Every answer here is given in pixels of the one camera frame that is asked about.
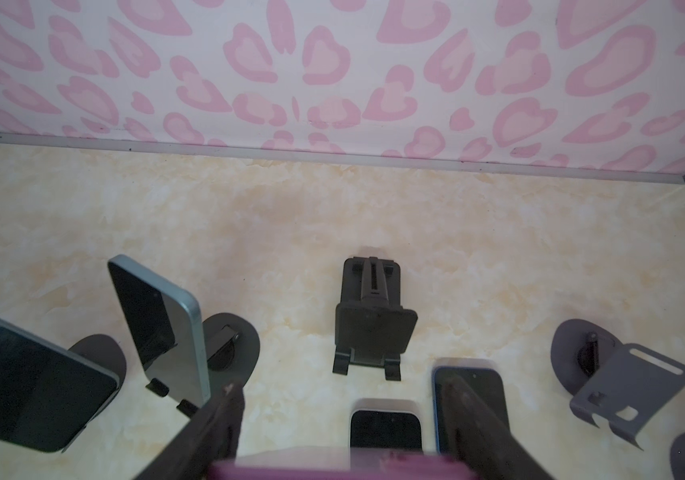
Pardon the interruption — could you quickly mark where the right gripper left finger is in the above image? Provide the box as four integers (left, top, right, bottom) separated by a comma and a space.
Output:
136, 382, 246, 479

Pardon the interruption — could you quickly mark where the blue phone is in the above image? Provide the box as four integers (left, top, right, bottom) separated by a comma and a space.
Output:
431, 357, 510, 453

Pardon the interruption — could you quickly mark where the purple phone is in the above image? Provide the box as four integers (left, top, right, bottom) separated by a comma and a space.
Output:
206, 447, 479, 479

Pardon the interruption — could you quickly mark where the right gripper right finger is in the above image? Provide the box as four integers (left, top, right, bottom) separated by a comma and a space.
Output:
439, 376, 551, 479

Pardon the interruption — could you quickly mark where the green phone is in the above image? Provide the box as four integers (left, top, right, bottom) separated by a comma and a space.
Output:
108, 254, 212, 415

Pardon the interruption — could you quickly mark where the silver phone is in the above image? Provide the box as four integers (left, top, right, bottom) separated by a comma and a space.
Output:
349, 398, 423, 452

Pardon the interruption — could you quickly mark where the black folding stand back right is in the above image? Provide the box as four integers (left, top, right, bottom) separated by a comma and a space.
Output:
332, 257, 418, 381

